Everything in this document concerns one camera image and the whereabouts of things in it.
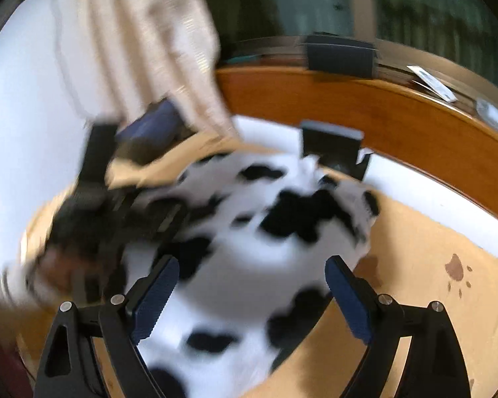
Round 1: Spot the person's left hand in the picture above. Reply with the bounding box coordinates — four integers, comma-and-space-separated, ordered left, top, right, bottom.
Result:
35, 251, 81, 293

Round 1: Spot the small black box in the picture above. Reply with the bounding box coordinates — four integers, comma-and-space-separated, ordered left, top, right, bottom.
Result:
299, 119, 374, 181

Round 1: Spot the dark red clothing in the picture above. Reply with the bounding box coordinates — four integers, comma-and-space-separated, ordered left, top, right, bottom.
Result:
0, 332, 30, 398

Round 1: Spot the beige paw-print blanket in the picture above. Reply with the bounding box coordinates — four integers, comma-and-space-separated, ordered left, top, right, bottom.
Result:
17, 133, 498, 398

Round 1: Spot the white black-spotted fleece garment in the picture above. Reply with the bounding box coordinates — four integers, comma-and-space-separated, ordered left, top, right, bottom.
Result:
25, 151, 380, 398

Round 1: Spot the cream curtain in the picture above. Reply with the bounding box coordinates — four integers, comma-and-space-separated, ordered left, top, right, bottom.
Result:
52, 0, 243, 142

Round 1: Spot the white paper card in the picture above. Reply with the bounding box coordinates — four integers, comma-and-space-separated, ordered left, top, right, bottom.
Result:
407, 65, 457, 102

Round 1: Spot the clear plastic bag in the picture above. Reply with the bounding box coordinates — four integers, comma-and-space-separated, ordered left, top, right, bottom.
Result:
475, 99, 498, 142

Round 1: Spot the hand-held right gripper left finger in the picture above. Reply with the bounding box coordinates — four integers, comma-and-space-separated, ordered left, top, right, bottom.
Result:
33, 255, 180, 398

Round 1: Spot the dark grey box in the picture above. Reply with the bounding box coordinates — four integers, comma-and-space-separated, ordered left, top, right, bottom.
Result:
305, 33, 378, 79

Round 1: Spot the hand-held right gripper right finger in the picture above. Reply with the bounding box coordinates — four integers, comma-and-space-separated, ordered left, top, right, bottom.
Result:
324, 255, 470, 398

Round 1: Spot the dark glass window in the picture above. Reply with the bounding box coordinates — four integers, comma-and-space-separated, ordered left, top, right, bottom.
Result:
187, 0, 498, 104

